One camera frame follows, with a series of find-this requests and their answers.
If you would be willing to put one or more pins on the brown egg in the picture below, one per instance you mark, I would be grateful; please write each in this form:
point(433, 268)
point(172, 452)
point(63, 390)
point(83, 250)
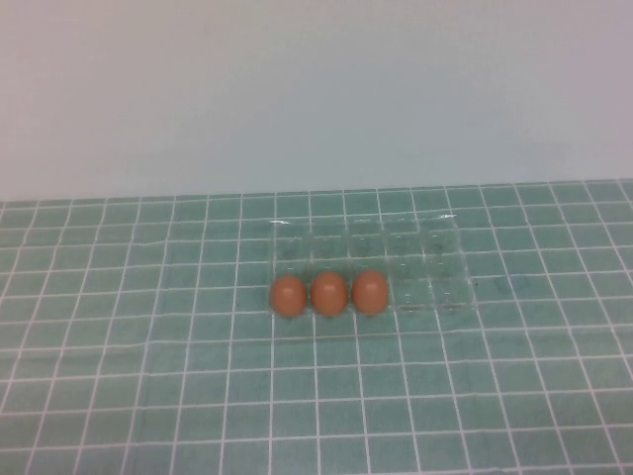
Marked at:
point(329, 293)
point(370, 292)
point(288, 296)

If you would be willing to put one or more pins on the green checked tablecloth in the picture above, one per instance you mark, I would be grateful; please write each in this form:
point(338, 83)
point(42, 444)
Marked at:
point(148, 396)

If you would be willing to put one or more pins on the clear plastic egg tray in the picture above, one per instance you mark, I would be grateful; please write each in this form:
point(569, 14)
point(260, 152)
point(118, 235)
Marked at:
point(420, 267)

